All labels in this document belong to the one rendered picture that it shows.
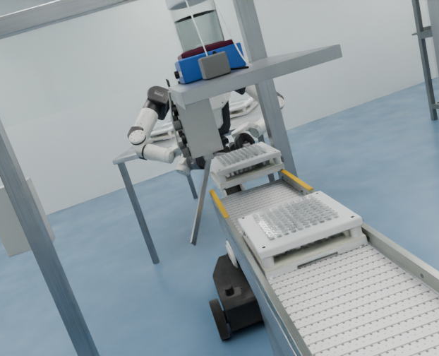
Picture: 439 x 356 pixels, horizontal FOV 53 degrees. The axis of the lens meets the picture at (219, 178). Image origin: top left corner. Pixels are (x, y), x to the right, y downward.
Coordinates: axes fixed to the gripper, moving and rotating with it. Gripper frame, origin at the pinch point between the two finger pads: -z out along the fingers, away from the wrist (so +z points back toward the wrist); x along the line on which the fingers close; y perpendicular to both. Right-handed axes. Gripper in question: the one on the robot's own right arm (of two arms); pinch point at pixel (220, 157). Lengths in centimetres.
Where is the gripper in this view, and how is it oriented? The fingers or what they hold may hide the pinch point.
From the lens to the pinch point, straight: 180.2
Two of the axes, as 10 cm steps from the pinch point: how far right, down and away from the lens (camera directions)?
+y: -7.1, 3.6, -6.1
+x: 2.8, 9.3, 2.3
